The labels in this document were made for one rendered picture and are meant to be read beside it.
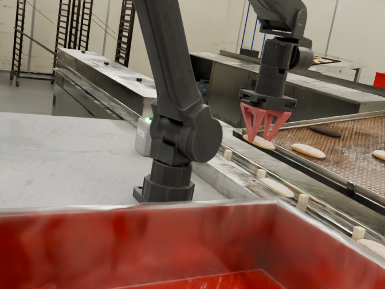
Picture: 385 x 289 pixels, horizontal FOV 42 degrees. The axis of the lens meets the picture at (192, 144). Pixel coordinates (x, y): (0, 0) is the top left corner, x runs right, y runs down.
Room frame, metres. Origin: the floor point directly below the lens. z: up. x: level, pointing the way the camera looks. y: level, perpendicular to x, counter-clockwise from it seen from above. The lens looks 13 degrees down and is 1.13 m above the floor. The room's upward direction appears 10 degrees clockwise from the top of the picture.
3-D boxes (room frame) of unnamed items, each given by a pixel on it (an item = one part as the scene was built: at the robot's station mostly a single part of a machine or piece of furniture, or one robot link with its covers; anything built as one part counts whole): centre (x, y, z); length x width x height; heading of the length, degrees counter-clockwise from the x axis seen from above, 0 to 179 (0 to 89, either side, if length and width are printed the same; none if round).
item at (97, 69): (1.97, 0.36, 0.89); 1.25 x 0.18 x 0.09; 27
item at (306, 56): (1.05, -0.16, 1.13); 0.11 x 0.09 x 0.12; 140
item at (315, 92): (5.16, -0.96, 0.51); 3.00 x 1.26 x 1.03; 27
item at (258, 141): (1.01, -0.13, 0.92); 0.10 x 0.04 x 0.01; 27
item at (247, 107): (1.01, -0.13, 0.97); 0.07 x 0.07 x 0.09; 28
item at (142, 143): (1.17, 0.09, 0.84); 0.08 x 0.08 x 0.11; 27
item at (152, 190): (0.82, 0.03, 0.86); 0.12 x 0.09 x 0.08; 27
